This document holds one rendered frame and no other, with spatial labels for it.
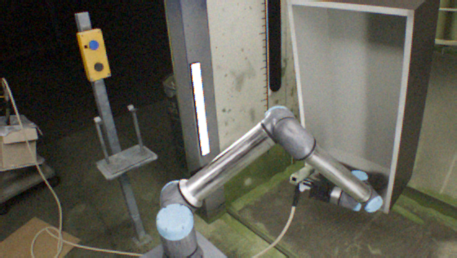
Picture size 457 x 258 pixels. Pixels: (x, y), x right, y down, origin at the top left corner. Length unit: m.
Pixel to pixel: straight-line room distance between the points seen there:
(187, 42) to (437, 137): 2.03
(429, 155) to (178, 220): 2.11
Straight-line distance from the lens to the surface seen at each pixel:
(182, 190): 1.45
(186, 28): 1.90
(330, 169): 1.38
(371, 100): 2.08
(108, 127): 2.03
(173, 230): 1.32
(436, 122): 2.90
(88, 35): 1.81
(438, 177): 2.84
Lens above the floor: 1.81
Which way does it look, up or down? 29 degrees down
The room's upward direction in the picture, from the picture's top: 4 degrees counter-clockwise
